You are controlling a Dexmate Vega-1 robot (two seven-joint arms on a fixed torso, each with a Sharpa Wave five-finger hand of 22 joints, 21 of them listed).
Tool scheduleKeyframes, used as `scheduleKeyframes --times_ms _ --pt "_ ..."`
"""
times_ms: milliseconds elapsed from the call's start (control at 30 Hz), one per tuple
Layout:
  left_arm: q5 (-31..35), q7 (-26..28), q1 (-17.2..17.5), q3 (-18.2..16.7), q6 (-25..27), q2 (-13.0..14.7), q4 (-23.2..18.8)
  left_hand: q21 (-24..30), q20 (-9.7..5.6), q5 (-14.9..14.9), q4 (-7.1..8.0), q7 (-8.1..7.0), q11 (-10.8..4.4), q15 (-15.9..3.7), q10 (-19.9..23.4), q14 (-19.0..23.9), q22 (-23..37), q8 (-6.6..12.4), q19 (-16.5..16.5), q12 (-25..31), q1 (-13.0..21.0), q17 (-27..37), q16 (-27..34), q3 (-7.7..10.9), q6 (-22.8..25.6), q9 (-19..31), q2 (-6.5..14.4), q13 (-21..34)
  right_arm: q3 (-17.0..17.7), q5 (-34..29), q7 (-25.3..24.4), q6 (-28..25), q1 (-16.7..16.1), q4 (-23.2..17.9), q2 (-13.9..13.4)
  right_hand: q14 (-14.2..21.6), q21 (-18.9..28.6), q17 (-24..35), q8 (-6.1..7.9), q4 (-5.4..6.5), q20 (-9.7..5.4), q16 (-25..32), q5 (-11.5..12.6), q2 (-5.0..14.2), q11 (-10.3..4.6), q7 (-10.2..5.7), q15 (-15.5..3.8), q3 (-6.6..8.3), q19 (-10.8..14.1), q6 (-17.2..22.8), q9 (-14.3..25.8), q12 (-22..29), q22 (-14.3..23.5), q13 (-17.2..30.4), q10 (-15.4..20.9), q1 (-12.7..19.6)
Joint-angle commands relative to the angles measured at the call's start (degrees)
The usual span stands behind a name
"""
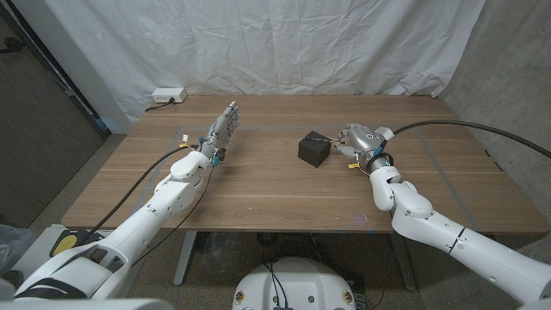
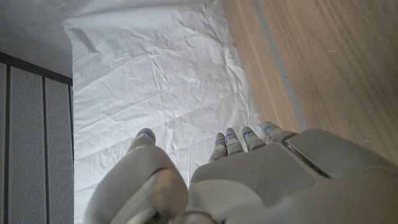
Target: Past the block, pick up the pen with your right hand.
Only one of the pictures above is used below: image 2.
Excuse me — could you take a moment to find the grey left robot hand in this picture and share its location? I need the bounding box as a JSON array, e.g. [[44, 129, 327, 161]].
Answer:
[[82, 121, 398, 224]]

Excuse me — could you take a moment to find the grey tape outline on table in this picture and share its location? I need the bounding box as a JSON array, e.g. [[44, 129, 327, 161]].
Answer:
[[251, 0, 308, 131]]

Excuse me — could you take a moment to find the white wrinkled backdrop sheet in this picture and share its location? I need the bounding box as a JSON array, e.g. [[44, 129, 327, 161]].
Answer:
[[62, 0, 266, 224]]

